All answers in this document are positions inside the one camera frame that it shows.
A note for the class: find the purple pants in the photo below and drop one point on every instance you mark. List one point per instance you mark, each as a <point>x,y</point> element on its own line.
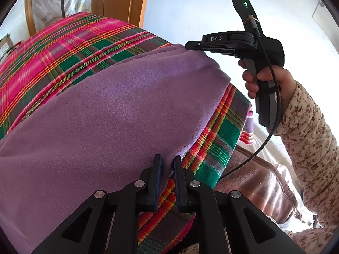
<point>119,111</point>

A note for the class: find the person's right forearm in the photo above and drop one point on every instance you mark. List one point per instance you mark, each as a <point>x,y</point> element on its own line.
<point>309,137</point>

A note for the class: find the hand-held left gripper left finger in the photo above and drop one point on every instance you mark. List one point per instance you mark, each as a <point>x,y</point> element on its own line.
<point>158,174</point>

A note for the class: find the pink green plaid bed sheet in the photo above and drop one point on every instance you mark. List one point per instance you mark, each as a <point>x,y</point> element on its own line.
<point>66,45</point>

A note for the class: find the brown blanket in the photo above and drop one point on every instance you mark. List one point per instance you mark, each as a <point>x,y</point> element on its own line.
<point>259,185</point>

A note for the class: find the person's right hand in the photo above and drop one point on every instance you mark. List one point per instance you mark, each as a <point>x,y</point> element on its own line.
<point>280,78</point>

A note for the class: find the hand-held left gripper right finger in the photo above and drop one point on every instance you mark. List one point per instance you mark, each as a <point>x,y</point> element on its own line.
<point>177,180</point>

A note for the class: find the person's floral clothing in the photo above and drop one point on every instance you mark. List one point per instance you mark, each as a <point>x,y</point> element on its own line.
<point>317,239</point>

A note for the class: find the wooden door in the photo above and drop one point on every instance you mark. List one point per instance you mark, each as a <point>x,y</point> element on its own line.
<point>119,2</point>

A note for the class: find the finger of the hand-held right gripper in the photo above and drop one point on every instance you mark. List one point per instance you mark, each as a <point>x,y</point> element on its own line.
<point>194,45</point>

